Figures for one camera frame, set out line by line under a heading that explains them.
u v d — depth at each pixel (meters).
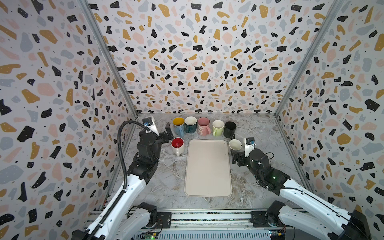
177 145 1.00
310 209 0.47
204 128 1.01
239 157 0.69
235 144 0.98
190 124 1.02
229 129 1.02
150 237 0.71
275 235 0.72
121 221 0.43
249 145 0.66
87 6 0.69
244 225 0.74
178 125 1.01
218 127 1.03
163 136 0.64
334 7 0.72
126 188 0.46
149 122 0.59
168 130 0.66
